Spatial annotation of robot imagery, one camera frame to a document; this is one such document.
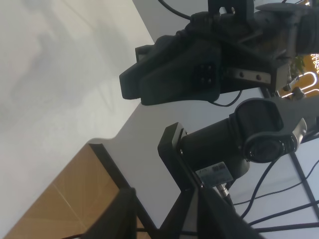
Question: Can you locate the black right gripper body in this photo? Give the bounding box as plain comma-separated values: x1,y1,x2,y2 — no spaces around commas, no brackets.
176,0,297,91

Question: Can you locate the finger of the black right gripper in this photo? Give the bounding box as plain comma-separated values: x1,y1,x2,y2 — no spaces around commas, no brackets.
139,40,221,106
120,35,197,100

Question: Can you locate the black robot base joint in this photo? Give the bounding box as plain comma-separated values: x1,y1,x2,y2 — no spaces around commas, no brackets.
158,96,319,185

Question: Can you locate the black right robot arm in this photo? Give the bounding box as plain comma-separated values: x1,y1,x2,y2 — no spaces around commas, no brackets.
119,0,319,106

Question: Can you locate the black camera cable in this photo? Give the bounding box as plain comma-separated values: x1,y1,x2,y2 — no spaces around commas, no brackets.
211,89,243,108

